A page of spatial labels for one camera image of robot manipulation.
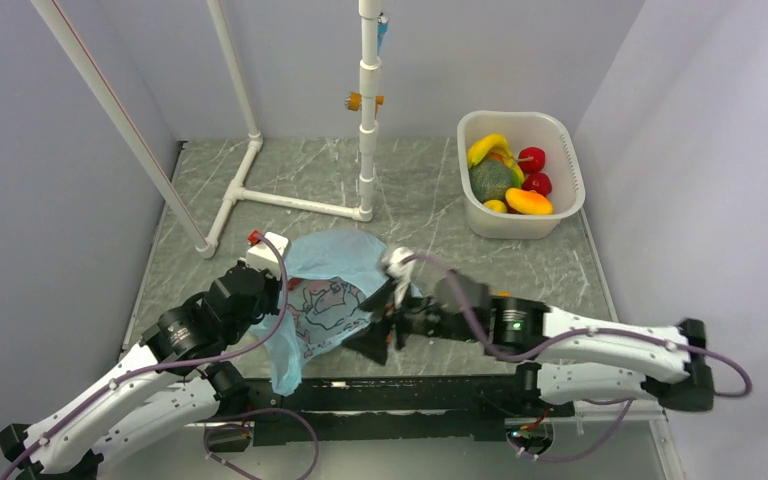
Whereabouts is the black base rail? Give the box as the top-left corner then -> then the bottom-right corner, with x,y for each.
209,366 -> 575,446

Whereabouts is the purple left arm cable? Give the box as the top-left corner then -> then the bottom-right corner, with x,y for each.
0,233 -> 291,480

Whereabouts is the red fake apple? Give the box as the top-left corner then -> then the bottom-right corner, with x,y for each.
517,146 -> 546,174
522,172 -> 553,197

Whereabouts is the yellow fake lemon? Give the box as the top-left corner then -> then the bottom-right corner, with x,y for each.
483,199 -> 508,214

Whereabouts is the orange fake mango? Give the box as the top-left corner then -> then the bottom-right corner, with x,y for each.
504,188 -> 554,216

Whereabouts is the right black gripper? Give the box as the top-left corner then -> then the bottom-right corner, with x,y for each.
341,276 -> 479,364

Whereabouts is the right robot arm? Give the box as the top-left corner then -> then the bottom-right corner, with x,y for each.
342,271 -> 715,415

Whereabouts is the white PVC pipe frame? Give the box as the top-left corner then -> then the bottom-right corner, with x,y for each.
32,1 -> 388,258

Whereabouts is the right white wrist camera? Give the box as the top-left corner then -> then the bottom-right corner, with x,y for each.
380,247 -> 415,305

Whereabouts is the red fake apple lower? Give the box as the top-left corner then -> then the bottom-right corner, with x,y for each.
522,172 -> 553,197

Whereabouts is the white plastic basket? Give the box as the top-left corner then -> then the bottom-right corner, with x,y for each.
457,110 -> 586,240

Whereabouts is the yellow green fake fruit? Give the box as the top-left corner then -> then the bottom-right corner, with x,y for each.
484,152 -> 526,188

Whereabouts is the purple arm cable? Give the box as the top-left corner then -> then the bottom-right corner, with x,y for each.
0,233 -> 291,480
400,252 -> 754,465

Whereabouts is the red fake apple upper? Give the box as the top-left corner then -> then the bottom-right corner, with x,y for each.
517,146 -> 546,174

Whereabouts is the light blue plastic bag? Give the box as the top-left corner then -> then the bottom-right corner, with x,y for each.
265,228 -> 387,396

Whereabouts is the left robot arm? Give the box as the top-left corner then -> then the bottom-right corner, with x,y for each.
0,258 -> 288,479

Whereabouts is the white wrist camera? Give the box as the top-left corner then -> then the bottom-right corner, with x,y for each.
380,247 -> 415,305
242,230 -> 291,278

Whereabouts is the yellow fake banana bunch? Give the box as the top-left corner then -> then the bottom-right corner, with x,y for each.
466,133 -> 513,168

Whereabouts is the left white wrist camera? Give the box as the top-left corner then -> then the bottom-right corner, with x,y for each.
242,230 -> 291,278

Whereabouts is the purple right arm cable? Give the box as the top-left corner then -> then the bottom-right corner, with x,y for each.
400,252 -> 754,465

